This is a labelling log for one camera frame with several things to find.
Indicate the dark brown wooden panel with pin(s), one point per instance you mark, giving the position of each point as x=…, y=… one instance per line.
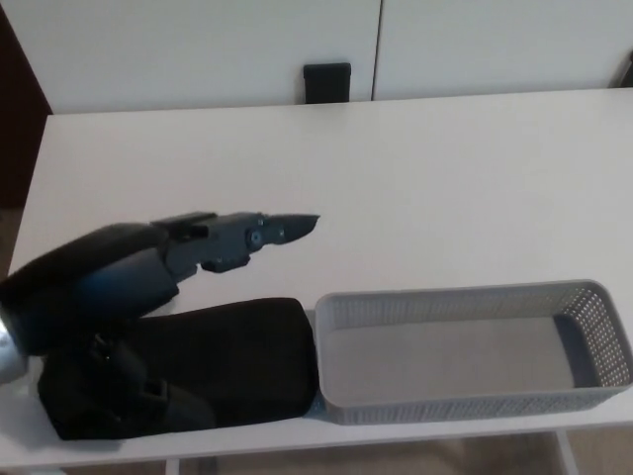
x=20, y=99

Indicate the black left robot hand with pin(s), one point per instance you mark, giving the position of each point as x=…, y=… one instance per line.
x=89, y=282

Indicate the black bracket clip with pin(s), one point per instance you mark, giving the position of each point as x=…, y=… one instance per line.
x=327, y=81

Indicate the grey perforated plastic basket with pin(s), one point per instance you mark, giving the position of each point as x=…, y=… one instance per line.
x=445, y=408

